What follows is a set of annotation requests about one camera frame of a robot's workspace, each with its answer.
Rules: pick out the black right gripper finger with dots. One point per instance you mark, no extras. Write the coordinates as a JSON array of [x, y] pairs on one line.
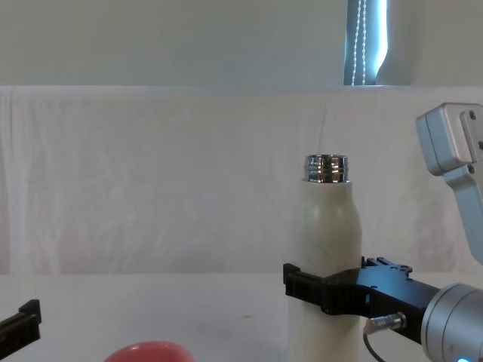
[[305, 288], [371, 262]]

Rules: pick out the white draped backdrop cloth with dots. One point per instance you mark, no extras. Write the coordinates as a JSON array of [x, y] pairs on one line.
[[170, 181]]

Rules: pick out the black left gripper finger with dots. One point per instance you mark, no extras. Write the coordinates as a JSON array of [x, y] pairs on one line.
[[22, 326]]

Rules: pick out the pink cup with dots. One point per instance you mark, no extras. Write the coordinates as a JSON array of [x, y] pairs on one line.
[[151, 353]]

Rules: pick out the white curtain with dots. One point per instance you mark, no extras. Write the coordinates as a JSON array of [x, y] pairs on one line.
[[151, 41]]

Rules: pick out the white table cloth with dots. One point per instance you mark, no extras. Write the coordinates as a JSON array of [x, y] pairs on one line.
[[188, 305]]

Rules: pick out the cream vacuum bottle steel neck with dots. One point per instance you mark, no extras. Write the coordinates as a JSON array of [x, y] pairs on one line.
[[326, 234]]

